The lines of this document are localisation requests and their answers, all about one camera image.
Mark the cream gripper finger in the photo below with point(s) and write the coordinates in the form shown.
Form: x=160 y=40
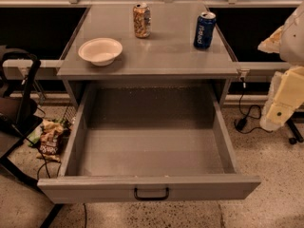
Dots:
x=272 y=43

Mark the grey top drawer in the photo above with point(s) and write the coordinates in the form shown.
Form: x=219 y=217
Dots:
x=148 y=138

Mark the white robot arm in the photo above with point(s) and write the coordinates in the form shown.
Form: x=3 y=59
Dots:
x=286 y=92

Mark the grey drawer cabinet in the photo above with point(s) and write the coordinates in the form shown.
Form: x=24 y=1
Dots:
x=167 y=53

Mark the blue pepsi can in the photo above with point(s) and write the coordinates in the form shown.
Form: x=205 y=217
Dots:
x=204 y=30

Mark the black stand leg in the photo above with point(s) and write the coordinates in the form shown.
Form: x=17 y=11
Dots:
x=297 y=137

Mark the patterned beige soda can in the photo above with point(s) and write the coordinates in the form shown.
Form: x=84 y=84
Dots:
x=141 y=20

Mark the white paper bowl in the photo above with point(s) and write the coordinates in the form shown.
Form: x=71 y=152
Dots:
x=100 y=51

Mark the brown chip bag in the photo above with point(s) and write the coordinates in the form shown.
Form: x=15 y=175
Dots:
x=50 y=141

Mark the black top drawer handle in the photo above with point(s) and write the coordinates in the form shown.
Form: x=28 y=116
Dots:
x=151 y=194

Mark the black chair frame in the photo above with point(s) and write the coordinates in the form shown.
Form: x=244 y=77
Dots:
x=17 y=119

